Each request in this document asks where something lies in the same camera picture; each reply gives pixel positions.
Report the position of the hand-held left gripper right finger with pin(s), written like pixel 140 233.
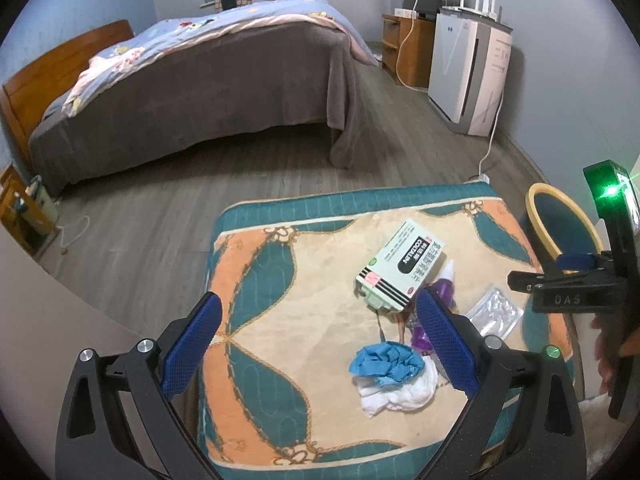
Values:
pixel 447 345

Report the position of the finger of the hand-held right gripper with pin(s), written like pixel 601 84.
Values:
pixel 522 280
pixel 575 263

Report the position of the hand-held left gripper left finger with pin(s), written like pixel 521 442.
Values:
pixel 192 345

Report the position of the clear blister pack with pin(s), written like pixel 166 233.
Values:
pixel 495 310

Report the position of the teal bin with yellow rim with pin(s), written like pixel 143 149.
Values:
pixel 555 225

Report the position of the purple spray bottle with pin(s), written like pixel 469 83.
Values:
pixel 445 292

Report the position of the blue glove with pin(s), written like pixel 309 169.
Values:
pixel 385 362

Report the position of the white tissue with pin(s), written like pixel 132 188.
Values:
pixel 405 400

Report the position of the white green medicine box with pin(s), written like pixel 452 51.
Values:
pixel 395 265

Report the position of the person's right hand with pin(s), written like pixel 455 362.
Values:
pixel 606 360

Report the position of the white power strip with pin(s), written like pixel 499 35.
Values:
pixel 480 179

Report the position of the patterned teal orange cushion stool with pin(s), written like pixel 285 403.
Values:
pixel 310 320

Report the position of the white fluffy cloth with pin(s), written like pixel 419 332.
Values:
pixel 600 440

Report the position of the wooden nightstand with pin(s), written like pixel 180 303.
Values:
pixel 15 220

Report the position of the white air purifier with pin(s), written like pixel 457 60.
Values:
pixel 452 70

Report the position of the wooden cabinet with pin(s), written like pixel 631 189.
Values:
pixel 415 55

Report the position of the bed with brown cover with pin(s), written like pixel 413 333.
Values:
pixel 225 90

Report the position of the white router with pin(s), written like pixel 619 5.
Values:
pixel 470 10

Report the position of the blue printed quilt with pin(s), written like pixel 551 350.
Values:
pixel 240 15

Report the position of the wooden bed frame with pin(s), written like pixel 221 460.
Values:
pixel 45 65

